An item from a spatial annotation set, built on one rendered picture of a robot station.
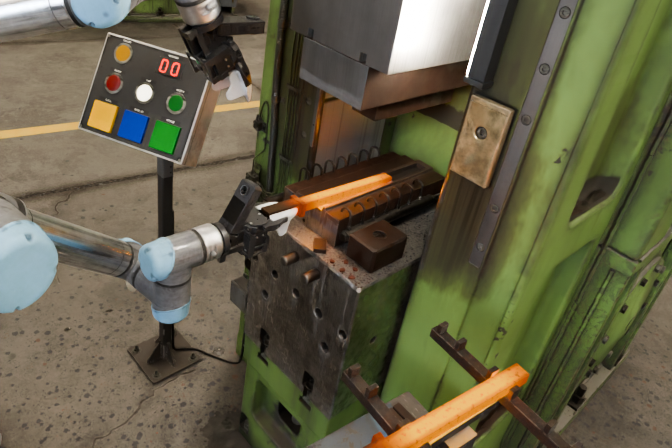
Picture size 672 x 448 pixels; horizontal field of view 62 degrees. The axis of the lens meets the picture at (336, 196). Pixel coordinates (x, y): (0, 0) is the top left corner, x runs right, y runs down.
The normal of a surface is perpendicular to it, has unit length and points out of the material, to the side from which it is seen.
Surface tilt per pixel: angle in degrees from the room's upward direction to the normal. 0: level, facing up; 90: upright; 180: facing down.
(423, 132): 90
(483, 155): 90
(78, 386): 0
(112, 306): 0
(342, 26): 90
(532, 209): 90
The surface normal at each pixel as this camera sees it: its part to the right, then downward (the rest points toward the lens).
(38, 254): 0.84, 0.35
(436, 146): -0.72, 0.26
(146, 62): -0.24, -0.04
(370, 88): 0.68, 0.47
